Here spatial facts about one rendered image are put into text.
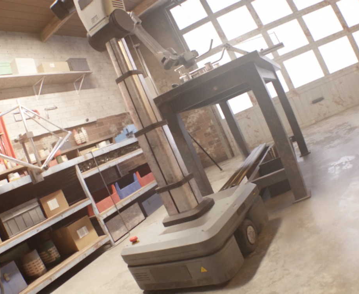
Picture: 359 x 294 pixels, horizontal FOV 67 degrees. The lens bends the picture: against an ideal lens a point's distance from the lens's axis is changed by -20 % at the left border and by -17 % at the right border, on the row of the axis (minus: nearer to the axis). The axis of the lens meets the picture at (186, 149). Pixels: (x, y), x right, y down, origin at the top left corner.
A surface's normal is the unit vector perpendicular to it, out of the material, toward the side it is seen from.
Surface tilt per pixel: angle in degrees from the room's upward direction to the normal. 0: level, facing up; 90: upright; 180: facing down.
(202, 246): 90
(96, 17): 90
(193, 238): 45
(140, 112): 90
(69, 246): 90
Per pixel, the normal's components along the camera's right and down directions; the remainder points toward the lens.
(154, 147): -0.45, 0.24
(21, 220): 0.84, -0.35
